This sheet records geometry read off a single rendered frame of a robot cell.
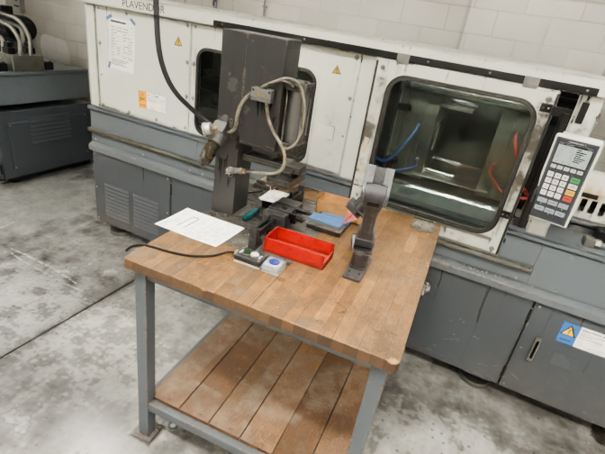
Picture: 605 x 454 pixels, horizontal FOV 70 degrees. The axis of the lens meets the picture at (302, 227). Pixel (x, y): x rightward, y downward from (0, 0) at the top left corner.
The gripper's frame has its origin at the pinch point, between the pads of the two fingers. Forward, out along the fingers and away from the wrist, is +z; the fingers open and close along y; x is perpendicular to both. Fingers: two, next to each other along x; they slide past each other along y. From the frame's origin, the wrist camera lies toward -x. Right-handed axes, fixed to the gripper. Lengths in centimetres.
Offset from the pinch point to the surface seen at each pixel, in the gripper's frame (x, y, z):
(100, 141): -73, 158, 128
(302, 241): 12.4, 6.1, 13.3
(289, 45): 5, 61, -36
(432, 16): -272, 68, -70
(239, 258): 37.3, 17.8, 22.1
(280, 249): 23.9, 10.1, 15.8
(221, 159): 5, 55, 19
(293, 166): 0.9, 31.1, -1.5
